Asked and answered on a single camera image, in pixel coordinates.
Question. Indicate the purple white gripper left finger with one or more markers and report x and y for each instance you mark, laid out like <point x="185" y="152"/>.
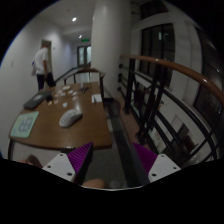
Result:
<point x="72" y="166"/>

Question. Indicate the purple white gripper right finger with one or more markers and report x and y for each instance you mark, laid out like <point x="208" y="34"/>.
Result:
<point x="156" y="166"/>

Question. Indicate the white computer mouse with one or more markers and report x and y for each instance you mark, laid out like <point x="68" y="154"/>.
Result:
<point x="69" y="118"/>

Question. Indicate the light green mouse pad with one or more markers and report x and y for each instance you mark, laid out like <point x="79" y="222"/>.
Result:
<point x="23" y="125"/>

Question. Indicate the wooden table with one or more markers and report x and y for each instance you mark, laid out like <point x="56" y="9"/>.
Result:
<point x="48" y="134"/>

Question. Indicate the white notepad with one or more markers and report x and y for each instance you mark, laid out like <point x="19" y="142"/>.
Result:
<point x="96" y="98"/>

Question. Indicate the wooden chair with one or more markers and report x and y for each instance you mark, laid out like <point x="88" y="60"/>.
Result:
<point x="87" y="75"/>

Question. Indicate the person in white shirt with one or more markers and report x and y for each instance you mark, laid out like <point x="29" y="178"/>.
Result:
<point x="42" y="69"/>

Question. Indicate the double door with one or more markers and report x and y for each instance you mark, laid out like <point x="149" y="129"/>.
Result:
<point x="83" y="56"/>

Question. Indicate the wooden stair handrail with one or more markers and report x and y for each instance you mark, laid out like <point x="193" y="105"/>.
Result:
<point x="201" y="79"/>

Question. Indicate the green exit sign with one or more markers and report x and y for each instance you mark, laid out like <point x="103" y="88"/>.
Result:
<point x="85" y="40"/>

